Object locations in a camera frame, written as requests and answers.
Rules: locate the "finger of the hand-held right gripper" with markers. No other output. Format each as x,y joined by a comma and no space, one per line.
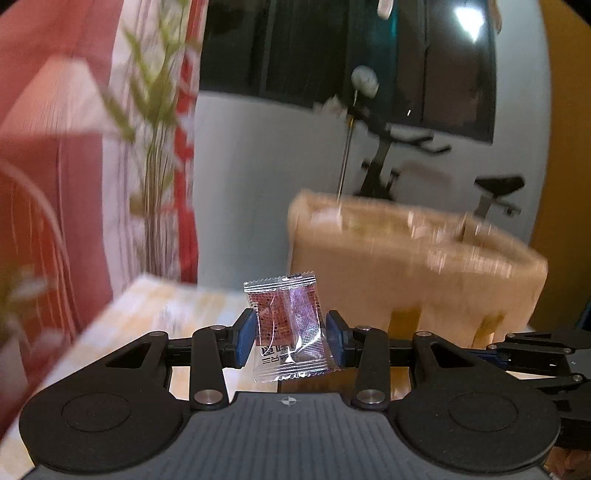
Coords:
549,339
531,364

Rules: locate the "plastic-lined cardboard box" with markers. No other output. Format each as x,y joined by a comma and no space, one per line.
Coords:
415,286

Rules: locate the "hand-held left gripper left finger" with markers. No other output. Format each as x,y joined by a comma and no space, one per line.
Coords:
244,337

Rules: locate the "hanging brown strip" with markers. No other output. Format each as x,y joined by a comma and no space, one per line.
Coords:
495,16

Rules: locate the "crumpled white tissue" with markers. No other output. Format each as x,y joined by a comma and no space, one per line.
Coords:
332,106

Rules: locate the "hanging white plastic piece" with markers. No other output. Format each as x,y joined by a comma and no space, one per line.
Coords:
385,8

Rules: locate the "person's right hand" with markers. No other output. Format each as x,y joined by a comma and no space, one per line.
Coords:
572,466

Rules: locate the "checkered tablecloth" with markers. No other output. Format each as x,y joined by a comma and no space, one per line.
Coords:
161,309

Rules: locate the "dark framed window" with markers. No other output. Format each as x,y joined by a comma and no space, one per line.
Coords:
300,46

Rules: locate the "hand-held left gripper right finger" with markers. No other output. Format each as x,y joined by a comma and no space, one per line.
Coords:
334,339

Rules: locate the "wooden door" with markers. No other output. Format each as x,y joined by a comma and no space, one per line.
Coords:
568,184

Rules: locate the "white cloth wad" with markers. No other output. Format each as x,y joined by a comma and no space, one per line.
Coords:
364,81

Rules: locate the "red floral curtain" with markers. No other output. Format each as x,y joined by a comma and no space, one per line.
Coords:
69,161

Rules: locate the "black exercise bike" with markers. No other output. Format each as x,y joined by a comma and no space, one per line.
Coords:
501,182

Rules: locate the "metal rod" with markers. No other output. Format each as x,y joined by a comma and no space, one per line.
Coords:
346,157

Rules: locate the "small clear red-brown packet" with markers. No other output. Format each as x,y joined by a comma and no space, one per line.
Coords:
286,314

